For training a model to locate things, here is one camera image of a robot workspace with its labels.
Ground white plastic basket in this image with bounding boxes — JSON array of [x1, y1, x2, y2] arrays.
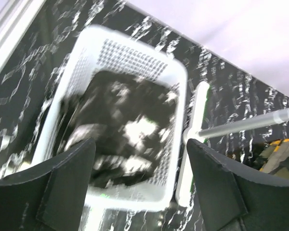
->
[[32, 25, 187, 212]]

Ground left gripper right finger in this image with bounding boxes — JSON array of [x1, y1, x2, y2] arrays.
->
[[186, 139, 289, 231]]

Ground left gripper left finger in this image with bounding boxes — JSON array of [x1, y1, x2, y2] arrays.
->
[[0, 138, 95, 231]]

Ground silver clothes rack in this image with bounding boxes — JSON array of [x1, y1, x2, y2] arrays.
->
[[175, 81, 289, 207]]

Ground black white patterned trousers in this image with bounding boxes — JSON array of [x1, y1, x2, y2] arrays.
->
[[54, 71, 178, 189]]

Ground camouflage yellow trousers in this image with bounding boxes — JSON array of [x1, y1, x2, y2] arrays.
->
[[252, 139, 289, 180]]

